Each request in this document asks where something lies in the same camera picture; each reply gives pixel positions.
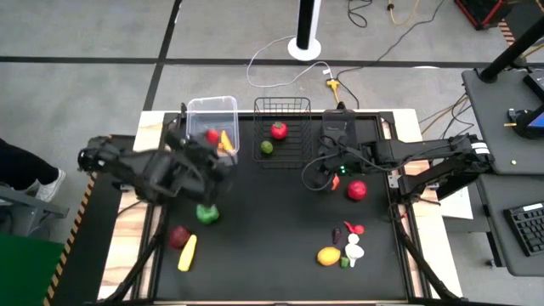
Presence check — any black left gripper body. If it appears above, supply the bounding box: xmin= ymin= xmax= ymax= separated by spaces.
xmin=165 ymin=130 xmax=234 ymax=206

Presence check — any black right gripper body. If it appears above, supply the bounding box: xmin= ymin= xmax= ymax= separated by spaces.
xmin=314 ymin=142 xmax=375 ymax=188

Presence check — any green bell pepper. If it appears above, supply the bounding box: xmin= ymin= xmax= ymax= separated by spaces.
xmin=195 ymin=203 xmax=221 ymax=225

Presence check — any red bell pepper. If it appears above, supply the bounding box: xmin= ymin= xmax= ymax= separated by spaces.
xmin=168 ymin=225 xmax=191 ymax=250

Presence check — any large white garlic bulb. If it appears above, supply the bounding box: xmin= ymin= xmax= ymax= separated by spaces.
xmin=344 ymin=243 xmax=366 ymax=269

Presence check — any yellow lemon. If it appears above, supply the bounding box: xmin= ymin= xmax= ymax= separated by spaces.
xmin=316 ymin=246 xmax=342 ymax=268

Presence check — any grey plastic bin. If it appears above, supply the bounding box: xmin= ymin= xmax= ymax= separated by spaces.
xmin=321 ymin=109 xmax=360 ymax=145

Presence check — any clear plastic bin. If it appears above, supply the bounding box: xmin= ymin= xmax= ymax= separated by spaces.
xmin=185 ymin=95 xmax=241 ymax=165

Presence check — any yellow power plug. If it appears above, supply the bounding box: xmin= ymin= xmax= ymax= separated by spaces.
xmin=326 ymin=78 xmax=341 ymax=103

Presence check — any black table mat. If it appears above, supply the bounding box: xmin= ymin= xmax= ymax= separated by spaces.
xmin=153 ymin=113 xmax=409 ymax=301

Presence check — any black white pole stand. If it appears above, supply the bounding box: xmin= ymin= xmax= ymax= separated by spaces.
xmin=287 ymin=0 xmax=323 ymax=62

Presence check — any black hazard-striped ramp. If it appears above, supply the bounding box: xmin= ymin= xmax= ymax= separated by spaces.
xmin=42 ymin=134 xmax=137 ymax=306

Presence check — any grey keyboard desk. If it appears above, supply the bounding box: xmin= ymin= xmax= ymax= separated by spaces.
xmin=475 ymin=172 xmax=544 ymax=277

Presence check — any person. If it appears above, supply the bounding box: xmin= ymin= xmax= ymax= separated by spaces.
xmin=0 ymin=138 xmax=67 ymax=204

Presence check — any black device with screen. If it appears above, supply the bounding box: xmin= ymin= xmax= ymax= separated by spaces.
xmin=507 ymin=104 xmax=544 ymax=140

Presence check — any black keyboard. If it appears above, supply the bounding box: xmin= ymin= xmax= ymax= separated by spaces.
xmin=503 ymin=201 xmax=544 ymax=258

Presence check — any black pole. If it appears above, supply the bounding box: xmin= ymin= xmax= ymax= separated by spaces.
xmin=479 ymin=14 xmax=544 ymax=84

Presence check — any green floor mat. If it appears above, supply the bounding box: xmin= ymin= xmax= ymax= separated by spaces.
xmin=0 ymin=232 xmax=65 ymax=306

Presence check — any red black crate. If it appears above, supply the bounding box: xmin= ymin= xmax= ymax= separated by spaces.
xmin=453 ymin=0 xmax=518 ymax=31

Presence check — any black wire basket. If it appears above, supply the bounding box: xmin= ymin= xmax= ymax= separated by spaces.
xmin=252 ymin=96 xmax=315 ymax=170

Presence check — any black frame strut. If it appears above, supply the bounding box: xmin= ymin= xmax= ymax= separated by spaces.
xmin=101 ymin=203 xmax=169 ymax=303
xmin=393 ymin=203 xmax=462 ymax=303

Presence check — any white cable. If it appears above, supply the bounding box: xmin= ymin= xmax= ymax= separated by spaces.
xmin=246 ymin=35 xmax=333 ymax=89

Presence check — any black cable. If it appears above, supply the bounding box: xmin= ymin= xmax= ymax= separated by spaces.
xmin=335 ymin=0 xmax=447 ymax=110

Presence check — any yellow cable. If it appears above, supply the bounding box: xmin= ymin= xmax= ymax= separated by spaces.
xmin=386 ymin=0 xmax=422 ymax=26

